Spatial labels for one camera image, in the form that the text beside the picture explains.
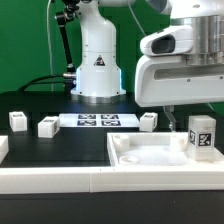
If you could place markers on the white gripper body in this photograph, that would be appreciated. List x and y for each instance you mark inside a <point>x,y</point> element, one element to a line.
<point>164,78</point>

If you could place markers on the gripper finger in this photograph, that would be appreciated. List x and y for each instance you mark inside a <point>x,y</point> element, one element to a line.
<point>168,111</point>

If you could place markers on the white square table top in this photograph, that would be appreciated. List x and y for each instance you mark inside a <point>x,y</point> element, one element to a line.
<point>153,149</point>

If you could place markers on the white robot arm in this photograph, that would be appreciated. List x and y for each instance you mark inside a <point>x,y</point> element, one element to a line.
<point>98,78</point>

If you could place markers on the white marker sheet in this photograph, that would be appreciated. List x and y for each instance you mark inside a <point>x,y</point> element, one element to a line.
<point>98,120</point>

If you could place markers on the white U-shaped fence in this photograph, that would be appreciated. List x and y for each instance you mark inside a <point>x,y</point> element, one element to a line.
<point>111,178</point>

